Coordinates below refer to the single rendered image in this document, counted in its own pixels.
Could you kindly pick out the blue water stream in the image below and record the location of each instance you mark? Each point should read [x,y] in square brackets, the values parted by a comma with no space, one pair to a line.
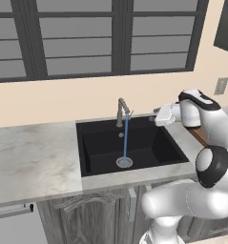
[125,139]

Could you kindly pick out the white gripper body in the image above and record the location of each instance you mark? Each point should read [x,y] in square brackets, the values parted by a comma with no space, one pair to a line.
[166,114]

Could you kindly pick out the grey wooden cupboard door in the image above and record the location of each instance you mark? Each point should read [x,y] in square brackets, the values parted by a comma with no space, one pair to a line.
[140,228]
[87,219]

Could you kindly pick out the dark wall cupboard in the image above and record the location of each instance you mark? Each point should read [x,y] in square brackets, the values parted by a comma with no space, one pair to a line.
[226,25]

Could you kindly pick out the grey dishwasher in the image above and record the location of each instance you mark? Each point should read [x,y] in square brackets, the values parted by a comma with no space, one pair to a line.
[16,230]

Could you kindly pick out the dark framed window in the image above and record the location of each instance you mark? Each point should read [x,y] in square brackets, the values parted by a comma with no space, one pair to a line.
[80,38]

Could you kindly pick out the grey metal sink faucet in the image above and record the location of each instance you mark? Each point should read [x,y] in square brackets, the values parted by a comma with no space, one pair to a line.
[120,111]

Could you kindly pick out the grey metal sink drain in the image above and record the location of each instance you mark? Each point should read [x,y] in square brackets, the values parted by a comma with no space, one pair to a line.
[120,162]

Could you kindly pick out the brown wooden cutting board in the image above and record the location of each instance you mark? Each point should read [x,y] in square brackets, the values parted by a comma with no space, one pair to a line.
[199,135]

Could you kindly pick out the black kitchen sink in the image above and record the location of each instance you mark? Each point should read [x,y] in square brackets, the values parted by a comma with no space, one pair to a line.
[99,149]

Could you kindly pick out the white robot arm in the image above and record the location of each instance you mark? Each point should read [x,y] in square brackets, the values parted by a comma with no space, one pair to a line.
[214,127]

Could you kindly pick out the grey wall socket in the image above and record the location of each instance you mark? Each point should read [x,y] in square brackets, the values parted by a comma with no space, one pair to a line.
[221,85]

